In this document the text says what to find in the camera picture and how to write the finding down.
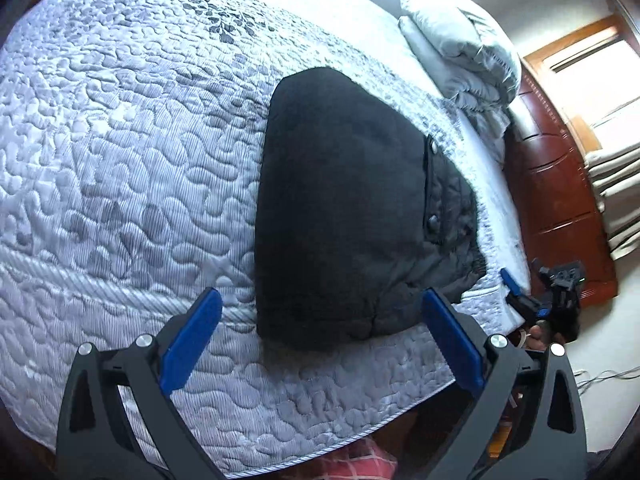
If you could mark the striped white curtain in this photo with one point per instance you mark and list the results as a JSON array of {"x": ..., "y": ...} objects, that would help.
[{"x": 620, "y": 195}]

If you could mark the folded grey duvet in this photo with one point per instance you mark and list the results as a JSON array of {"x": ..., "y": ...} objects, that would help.
[{"x": 460, "y": 45}]

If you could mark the black jacket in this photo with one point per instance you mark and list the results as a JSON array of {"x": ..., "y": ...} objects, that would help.
[{"x": 340, "y": 200}]

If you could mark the white quilted mattress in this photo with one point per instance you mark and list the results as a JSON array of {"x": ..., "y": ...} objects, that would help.
[{"x": 125, "y": 160}]

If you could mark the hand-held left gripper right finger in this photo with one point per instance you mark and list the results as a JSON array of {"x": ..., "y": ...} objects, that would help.
[{"x": 452, "y": 340}]

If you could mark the person's right hand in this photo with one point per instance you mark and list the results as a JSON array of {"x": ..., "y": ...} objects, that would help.
[{"x": 537, "y": 335}]

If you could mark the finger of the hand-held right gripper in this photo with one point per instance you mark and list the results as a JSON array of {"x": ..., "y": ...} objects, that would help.
[{"x": 510, "y": 281}]

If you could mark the red plaid clothing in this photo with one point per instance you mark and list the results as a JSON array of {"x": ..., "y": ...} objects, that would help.
[{"x": 345, "y": 462}]

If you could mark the white bed sheet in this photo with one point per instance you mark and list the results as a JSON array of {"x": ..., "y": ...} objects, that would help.
[{"x": 390, "y": 50}]

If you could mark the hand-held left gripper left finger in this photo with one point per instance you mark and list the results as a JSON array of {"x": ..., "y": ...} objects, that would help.
[{"x": 192, "y": 340}]

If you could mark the red-brown wooden headboard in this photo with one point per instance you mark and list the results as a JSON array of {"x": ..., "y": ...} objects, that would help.
[{"x": 550, "y": 170}]

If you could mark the wooden framed window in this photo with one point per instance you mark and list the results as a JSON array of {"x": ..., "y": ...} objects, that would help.
[{"x": 600, "y": 85}]

